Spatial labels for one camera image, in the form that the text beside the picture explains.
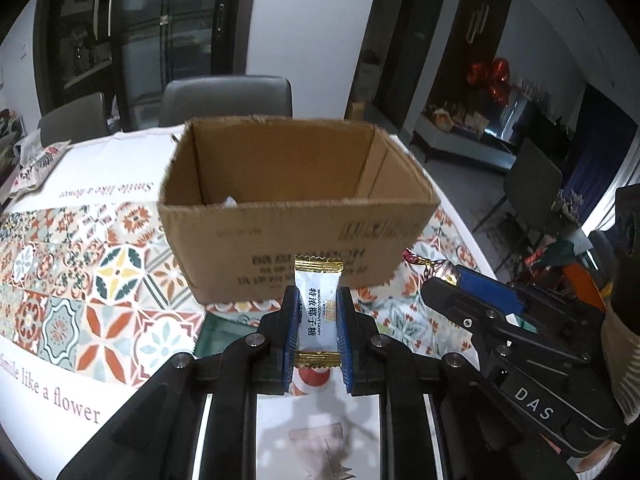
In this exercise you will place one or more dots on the flower bouquet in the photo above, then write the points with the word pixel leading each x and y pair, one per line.
pixel 567 206

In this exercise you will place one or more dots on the dark green snack packet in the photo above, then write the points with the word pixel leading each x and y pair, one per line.
pixel 225 332

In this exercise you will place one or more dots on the small white wrapper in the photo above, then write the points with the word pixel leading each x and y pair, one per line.
pixel 230 202

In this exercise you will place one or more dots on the tile-patterned white table cloth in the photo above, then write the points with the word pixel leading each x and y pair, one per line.
pixel 90 280

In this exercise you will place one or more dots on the dark grey dining chair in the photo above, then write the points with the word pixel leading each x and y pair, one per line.
pixel 227 102

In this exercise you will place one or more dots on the brown twisted-wrapper candy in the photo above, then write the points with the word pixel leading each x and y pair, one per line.
pixel 432 266

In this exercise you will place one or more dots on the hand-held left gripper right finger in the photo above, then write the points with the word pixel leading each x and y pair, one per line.
pixel 345 340

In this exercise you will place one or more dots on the white television cabinet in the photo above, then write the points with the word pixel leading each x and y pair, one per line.
pixel 465 145

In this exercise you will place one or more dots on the black television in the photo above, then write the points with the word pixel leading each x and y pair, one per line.
pixel 505 120

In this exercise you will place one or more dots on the orange wooden chair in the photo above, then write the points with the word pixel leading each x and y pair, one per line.
pixel 580 280

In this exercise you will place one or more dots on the white loop wall ornament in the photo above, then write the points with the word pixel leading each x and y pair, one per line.
pixel 477 22

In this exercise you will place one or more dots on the brown cardboard box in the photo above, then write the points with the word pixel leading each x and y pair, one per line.
pixel 300 240

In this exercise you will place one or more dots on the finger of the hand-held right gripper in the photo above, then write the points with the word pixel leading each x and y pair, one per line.
pixel 492 294
pixel 450 305

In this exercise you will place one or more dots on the sliding glass door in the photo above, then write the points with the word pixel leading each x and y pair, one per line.
pixel 165 35

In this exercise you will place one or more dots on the white candy with gold ends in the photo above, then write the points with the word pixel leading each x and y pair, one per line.
pixel 317 317

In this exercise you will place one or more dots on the dark green cloth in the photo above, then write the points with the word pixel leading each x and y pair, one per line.
pixel 565 252

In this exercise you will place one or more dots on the small cardboard box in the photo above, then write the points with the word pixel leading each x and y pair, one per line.
pixel 357 111

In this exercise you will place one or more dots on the grey armless chair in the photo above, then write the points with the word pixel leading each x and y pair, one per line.
pixel 535 185

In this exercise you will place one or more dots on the red foil balloons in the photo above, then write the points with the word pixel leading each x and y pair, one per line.
pixel 490 77

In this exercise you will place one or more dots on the tall cardboard box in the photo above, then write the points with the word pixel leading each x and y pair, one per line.
pixel 369 80

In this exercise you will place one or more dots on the person's right hand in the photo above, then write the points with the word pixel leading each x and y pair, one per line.
pixel 622 360

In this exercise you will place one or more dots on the dark room door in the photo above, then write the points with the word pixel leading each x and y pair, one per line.
pixel 420 45

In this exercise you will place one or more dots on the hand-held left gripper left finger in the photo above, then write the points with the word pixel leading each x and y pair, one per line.
pixel 291 340

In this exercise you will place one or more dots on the orange gift basket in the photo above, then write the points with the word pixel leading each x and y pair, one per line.
pixel 443 119

